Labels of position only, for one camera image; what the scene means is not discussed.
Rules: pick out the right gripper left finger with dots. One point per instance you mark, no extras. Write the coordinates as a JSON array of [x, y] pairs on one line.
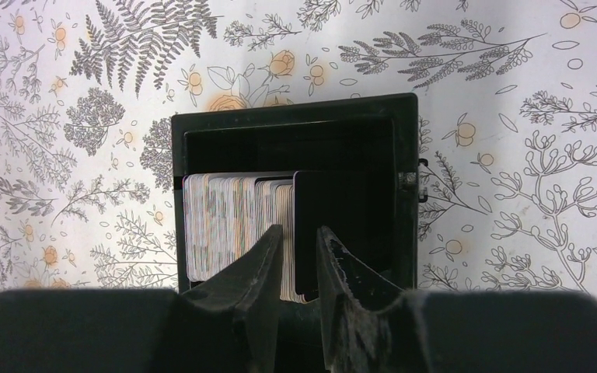
[[233, 316]]

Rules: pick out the floral patterned table mat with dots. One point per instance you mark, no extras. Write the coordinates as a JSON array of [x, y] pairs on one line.
[[507, 121]]

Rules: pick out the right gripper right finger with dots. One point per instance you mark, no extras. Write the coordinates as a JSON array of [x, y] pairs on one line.
[[364, 325]]

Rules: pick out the stack of credit cards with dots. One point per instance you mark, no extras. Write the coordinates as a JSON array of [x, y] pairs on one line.
[[226, 214]]

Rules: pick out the black card box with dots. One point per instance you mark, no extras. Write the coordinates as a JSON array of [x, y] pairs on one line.
[[356, 161]]

